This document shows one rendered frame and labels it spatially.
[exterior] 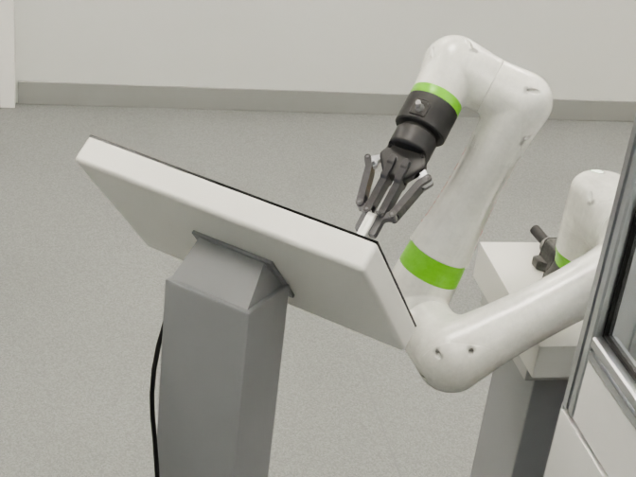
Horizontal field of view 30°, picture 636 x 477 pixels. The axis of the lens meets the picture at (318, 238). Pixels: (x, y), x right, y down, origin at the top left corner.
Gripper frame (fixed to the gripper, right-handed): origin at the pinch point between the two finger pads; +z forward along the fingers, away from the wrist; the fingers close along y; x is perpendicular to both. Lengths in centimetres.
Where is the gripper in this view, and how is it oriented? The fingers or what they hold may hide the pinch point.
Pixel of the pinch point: (364, 234)
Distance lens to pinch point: 194.2
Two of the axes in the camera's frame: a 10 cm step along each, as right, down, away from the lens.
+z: -4.6, 8.4, -3.0
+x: 2.5, 4.4, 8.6
